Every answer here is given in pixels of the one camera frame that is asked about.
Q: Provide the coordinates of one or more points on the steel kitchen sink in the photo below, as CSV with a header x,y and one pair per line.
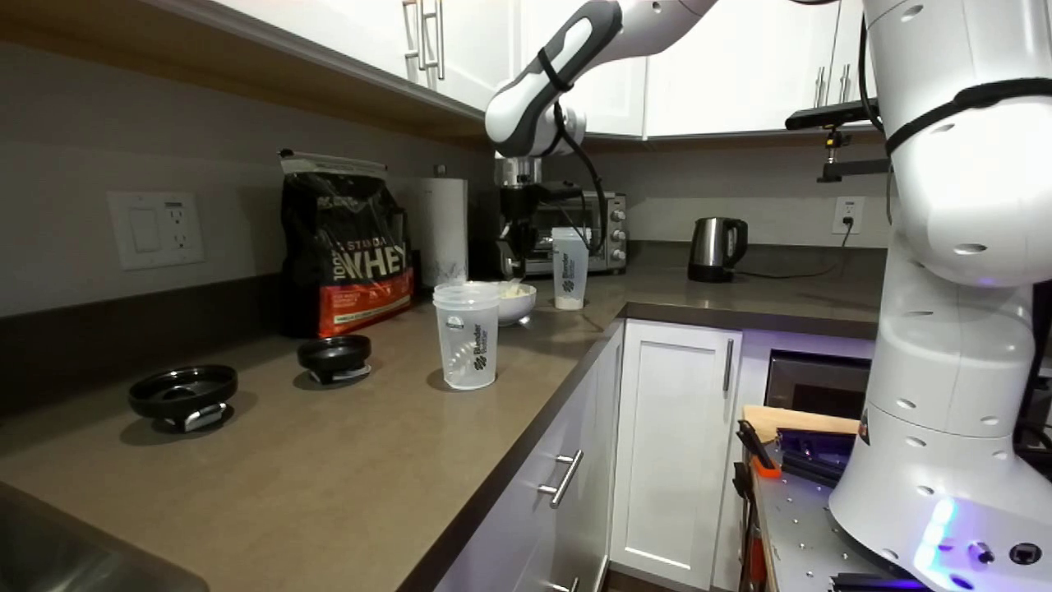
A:
x,y
49,549

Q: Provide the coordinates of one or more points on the black shaker lid far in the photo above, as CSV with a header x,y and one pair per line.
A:
x,y
184,398

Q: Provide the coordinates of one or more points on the white bowl with powder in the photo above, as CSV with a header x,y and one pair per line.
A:
x,y
514,298

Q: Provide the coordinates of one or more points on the white wall outlet plate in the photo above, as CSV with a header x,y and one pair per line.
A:
x,y
157,229

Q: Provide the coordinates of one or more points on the black whey protein bag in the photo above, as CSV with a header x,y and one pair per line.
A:
x,y
345,244

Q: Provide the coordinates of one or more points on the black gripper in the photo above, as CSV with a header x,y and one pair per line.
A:
x,y
517,221

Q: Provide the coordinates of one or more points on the black camera on stand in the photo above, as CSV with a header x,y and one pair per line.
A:
x,y
830,119

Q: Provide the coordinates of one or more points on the silver toaster oven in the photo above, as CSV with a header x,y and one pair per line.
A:
x,y
601,221

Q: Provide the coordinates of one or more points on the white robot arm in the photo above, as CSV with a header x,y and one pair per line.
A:
x,y
961,92

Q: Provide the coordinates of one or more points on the clear shaker cup right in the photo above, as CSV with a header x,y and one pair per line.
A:
x,y
569,269

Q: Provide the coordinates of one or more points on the clear shaker cup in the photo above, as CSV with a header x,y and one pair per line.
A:
x,y
467,324
569,269

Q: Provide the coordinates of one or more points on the white paper towel roll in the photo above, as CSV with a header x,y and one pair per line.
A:
x,y
445,229

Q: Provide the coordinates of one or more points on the clear shaker cup left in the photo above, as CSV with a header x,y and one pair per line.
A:
x,y
467,324

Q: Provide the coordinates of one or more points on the steel electric kettle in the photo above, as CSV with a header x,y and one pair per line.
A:
x,y
719,248

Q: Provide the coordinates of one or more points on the black shaker lid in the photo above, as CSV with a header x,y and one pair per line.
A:
x,y
338,360
184,398

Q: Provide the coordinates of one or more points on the black shaker lid near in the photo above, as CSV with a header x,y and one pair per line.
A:
x,y
338,360

